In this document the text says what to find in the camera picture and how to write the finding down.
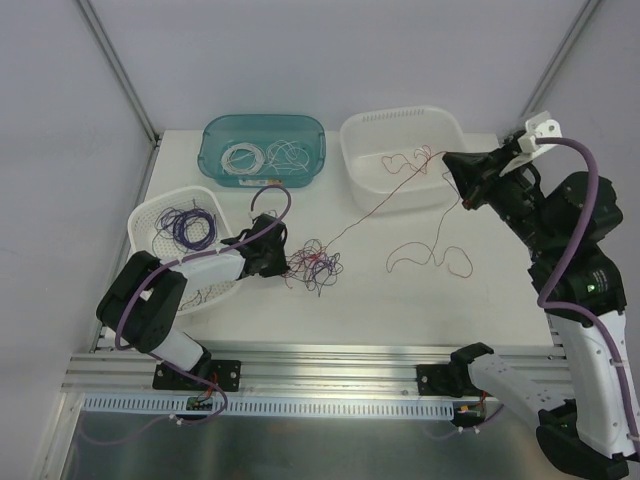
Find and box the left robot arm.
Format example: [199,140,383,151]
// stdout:
[96,214,289,389]

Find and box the white tub basket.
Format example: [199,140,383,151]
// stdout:
[339,106,467,213]

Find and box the aluminium frame rail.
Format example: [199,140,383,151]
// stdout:
[61,341,453,399]

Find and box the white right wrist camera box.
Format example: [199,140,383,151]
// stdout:
[515,111,562,166]

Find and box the coiled purple wire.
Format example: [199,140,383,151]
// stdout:
[172,208,219,251]

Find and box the white perforated tray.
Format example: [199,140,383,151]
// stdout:
[127,185,246,315]

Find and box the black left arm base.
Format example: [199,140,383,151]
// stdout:
[152,359,242,392]

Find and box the coiled white wire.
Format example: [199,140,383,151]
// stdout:
[221,142,266,176]

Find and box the white wire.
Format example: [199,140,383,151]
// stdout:
[264,139,314,176]
[221,142,266,176]

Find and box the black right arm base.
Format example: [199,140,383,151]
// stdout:
[415,342,494,398]

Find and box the long red wire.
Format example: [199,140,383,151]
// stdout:
[327,149,474,280]

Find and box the white slotted cable duct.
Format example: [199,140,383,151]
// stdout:
[83,394,454,421]

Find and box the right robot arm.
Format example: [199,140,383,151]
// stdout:
[416,140,639,479]

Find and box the teal plastic bin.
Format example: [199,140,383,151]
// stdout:
[197,114,326,189]

